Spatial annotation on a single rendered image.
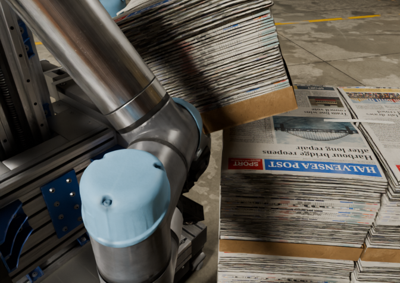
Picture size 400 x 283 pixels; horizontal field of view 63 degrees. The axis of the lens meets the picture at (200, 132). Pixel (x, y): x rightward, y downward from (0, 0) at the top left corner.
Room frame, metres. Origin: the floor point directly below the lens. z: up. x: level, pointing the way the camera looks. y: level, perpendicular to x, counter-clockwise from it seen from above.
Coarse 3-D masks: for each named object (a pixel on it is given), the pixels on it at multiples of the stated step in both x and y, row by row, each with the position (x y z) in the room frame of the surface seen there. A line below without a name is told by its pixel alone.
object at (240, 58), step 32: (160, 0) 0.56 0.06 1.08; (192, 0) 0.50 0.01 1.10; (224, 0) 0.49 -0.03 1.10; (256, 0) 0.48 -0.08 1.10; (128, 32) 0.50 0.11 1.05; (160, 32) 0.50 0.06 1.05; (192, 32) 0.49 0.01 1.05; (224, 32) 0.49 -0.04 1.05; (256, 32) 0.49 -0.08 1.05; (160, 64) 0.50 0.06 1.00; (192, 64) 0.49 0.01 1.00; (224, 64) 0.49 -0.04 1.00; (256, 64) 0.48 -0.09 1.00; (192, 96) 0.49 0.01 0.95; (224, 96) 0.49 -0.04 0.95; (256, 96) 0.48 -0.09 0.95
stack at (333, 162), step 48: (336, 96) 0.72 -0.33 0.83; (384, 96) 0.72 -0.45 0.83; (240, 144) 0.52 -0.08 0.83; (288, 144) 0.52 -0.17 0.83; (336, 144) 0.52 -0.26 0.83; (384, 144) 0.52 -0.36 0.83; (240, 192) 0.44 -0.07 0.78; (288, 192) 0.43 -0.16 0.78; (336, 192) 0.43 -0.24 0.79; (384, 192) 0.42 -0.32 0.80; (288, 240) 0.43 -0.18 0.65; (336, 240) 0.42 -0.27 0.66; (384, 240) 0.42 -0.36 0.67
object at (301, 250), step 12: (228, 240) 0.44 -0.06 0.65; (240, 240) 0.44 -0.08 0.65; (240, 252) 0.44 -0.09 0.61; (252, 252) 0.44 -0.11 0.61; (264, 252) 0.44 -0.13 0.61; (276, 252) 0.43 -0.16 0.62; (288, 252) 0.43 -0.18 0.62; (300, 252) 0.43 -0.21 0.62; (312, 252) 0.43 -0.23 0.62; (324, 252) 0.43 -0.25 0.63; (336, 252) 0.42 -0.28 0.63; (348, 252) 0.42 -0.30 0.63; (360, 252) 0.42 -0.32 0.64; (372, 252) 0.42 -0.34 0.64; (384, 252) 0.42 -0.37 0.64; (396, 252) 0.41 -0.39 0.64
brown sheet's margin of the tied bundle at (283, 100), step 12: (288, 72) 0.55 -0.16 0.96; (264, 96) 0.47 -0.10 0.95; (276, 96) 0.47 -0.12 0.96; (288, 96) 0.47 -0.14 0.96; (216, 108) 0.48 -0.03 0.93; (228, 108) 0.48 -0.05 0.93; (240, 108) 0.48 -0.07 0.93; (252, 108) 0.48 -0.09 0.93; (264, 108) 0.47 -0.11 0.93; (276, 108) 0.47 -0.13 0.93; (288, 108) 0.47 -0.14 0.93; (204, 120) 0.48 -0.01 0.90; (216, 120) 0.48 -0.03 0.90; (228, 120) 0.48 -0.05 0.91; (240, 120) 0.48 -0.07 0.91; (252, 120) 0.48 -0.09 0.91; (204, 132) 0.48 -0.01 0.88
